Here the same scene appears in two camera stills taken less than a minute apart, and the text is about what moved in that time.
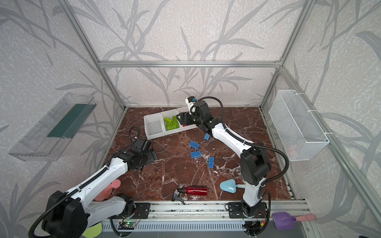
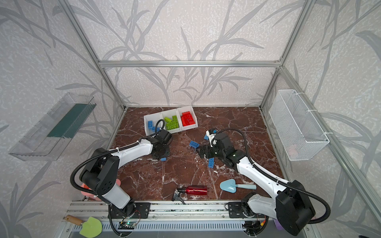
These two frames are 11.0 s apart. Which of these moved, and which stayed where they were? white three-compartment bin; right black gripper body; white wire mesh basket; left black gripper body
Moved: left black gripper body; right black gripper body
Stayed: white wire mesh basket; white three-compartment bin
